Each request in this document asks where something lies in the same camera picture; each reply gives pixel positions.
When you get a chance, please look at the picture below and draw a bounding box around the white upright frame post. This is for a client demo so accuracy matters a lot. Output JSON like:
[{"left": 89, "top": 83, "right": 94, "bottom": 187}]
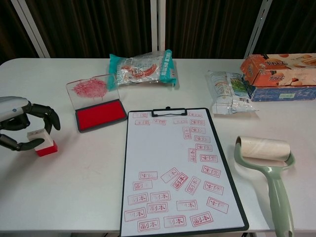
[{"left": 150, "top": 0, "right": 166, "bottom": 59}]

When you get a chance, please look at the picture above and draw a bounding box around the orange biscuit box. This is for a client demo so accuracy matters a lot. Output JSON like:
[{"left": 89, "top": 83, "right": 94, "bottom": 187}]
[{"left": 240, "top": 52, "right": 316, "bottom": 87}]

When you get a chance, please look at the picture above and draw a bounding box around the teal sausage snack bag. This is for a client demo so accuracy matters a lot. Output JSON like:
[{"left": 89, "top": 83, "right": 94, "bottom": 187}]
[{"left": 108, "top": 48, "right": 180, "bottom": 93}]

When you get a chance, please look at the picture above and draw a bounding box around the white red rubber stamp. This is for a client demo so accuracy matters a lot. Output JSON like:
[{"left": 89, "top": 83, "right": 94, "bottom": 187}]
[{"left": 26, "top": 128, "right": 59, "bottom": 158}]

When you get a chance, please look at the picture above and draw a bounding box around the dark pleated curtain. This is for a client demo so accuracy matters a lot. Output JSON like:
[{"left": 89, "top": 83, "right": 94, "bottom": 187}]
[{"left": 0, "top": 0, "right": 316, "bottom": 60}]

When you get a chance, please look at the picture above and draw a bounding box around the white board with red labels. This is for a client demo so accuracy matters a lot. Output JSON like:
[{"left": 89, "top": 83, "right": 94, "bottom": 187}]
[{"left": 121, "top": 109, "right": 246, "bottom": 236}]

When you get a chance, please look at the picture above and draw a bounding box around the red ink pad clear lid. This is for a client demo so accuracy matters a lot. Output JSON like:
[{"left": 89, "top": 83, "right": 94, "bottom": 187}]
[{"left": 65, "top": 74, "right": 128, "bottom": 134}]

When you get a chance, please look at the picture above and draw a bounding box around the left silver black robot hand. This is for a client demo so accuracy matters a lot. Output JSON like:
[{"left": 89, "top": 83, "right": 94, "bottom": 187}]
[{"left": 0, "top": 96, "right": 61, "bottom": 152}]

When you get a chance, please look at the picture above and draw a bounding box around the blue flat carton box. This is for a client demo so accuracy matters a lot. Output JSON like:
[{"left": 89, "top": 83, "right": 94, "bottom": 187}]
[{"left": 246, "top": 83, "right": 316, "bottom": 103}]

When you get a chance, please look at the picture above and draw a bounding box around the white slotted slanted frame post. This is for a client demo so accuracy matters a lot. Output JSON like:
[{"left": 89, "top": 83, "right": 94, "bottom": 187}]
[{"left": 243, "top": 0, "right": 273, "bottom": 60}]

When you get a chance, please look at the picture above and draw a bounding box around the black clipboard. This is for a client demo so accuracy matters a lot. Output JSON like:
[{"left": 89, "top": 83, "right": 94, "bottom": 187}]
[{"left": 119, "top": 106, "right": 250, "bottom": 237}]

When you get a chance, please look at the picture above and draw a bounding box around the white green snack bag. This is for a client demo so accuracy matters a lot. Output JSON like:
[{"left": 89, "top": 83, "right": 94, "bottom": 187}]
[{"left": 205, "top": 70, "right": 260, "bottom": 116}]

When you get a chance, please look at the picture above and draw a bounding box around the green lint roller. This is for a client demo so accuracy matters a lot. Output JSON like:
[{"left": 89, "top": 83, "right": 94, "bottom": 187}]
[{"left": 234, "top": 135, "right": 297, "bottom": 237}]

